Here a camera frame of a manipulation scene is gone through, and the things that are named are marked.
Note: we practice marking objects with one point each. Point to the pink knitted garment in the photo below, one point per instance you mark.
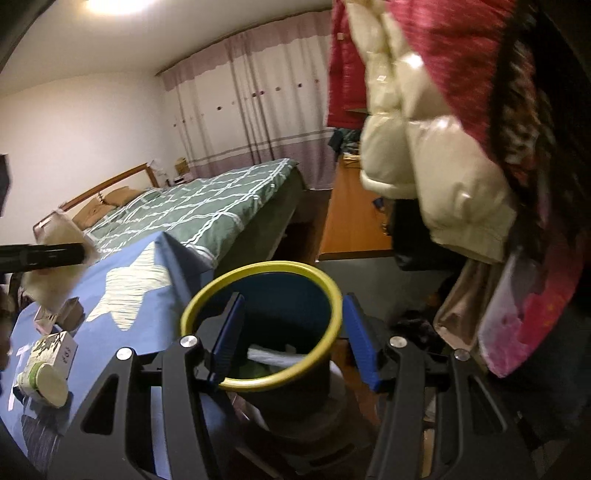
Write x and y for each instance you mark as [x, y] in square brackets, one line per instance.
[452, 60]

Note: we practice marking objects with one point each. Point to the cream puffer jacket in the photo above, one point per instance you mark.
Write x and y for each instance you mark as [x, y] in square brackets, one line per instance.
[438, 175]

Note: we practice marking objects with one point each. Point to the blue star print tablecloth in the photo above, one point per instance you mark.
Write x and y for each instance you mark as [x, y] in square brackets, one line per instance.
[138, 334]

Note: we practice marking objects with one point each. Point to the beige bag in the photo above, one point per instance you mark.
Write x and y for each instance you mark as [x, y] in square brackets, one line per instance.
[466, 309]

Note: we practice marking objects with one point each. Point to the wooden bed headboard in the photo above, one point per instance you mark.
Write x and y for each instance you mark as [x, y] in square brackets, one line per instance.
[120, 177]

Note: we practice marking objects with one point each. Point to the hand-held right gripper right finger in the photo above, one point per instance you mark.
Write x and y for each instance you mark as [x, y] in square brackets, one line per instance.
[364, 341]

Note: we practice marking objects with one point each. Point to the blue bin yellow rim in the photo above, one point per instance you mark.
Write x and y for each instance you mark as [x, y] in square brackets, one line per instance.
[295, 295]

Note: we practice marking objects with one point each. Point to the heap of clothes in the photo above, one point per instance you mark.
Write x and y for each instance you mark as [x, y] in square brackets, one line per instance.
[344, 141]

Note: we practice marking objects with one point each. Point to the bed with green blanket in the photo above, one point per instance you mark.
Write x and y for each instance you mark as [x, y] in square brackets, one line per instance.
[207, 198]

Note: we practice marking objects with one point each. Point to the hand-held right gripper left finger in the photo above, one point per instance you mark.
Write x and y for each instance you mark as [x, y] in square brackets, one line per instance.
[228, 337]

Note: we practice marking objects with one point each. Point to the small brown box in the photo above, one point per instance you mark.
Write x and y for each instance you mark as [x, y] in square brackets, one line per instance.
[69, 314]

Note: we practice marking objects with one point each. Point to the green plastic bag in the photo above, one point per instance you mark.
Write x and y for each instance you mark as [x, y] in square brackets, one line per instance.
[256, 370]

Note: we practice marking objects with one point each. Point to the red jacket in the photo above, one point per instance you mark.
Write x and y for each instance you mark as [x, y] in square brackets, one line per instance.
[344, 69]

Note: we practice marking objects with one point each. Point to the brown pillow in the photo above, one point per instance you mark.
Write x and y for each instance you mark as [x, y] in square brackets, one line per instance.
[122, 196]
[92, 214]

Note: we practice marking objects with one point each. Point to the green white drink carton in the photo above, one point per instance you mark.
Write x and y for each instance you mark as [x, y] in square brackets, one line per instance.
[44, 369]

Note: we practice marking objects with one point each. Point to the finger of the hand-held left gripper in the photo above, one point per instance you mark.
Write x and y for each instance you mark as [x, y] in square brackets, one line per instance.
[46, 256]

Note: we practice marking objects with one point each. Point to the small cardboard box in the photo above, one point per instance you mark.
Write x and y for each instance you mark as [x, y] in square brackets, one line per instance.
[181, 167]

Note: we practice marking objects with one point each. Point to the pink floral cloth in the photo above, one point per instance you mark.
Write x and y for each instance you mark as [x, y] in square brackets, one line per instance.
[545, 314]

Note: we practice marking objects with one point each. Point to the pink cream curtain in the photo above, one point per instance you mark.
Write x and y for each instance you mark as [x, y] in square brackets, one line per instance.
[254, 101]

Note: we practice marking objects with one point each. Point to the white tissue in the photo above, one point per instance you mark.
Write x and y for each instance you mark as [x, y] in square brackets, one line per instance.
[277, 356]

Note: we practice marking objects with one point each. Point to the wooden desk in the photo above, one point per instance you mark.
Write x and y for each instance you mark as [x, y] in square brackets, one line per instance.
[355, 217]

